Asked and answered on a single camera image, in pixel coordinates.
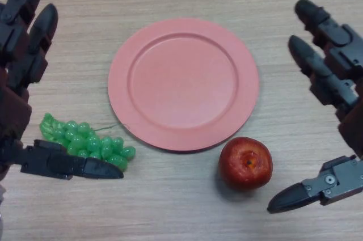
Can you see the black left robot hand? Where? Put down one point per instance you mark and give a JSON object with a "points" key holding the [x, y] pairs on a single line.
{"points": [[17, 39]]}

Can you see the red apple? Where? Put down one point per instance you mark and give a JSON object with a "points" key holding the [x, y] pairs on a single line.
{"points": [[244, 164]]}

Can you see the pink round plate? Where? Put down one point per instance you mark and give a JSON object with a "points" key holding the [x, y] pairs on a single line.
{"points": [[184, 82]]}

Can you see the green grape bunch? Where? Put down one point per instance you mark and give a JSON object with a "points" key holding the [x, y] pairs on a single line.
{"points": [[85, 139]]}

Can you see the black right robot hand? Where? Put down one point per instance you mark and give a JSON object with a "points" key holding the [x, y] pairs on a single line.
{"points": [[340, 37]]}

